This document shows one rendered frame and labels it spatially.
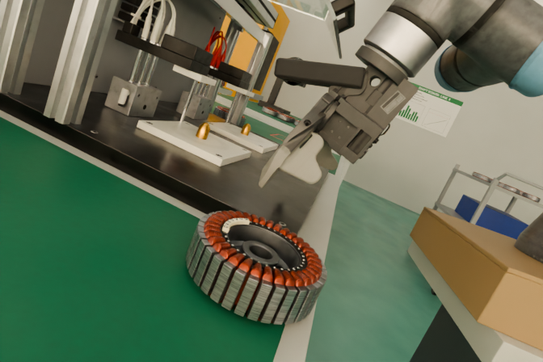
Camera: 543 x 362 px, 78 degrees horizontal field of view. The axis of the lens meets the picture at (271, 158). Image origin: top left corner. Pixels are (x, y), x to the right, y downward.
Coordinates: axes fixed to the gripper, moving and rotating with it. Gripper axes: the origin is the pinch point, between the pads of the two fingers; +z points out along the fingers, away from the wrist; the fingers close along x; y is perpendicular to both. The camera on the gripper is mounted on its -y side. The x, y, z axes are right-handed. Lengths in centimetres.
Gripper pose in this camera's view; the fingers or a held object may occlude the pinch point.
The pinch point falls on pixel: (275, 175)
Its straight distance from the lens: 46.8
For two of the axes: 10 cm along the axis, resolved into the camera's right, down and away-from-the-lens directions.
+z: -5.8, 7.6, 2.9
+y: 7.4, 6.4, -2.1
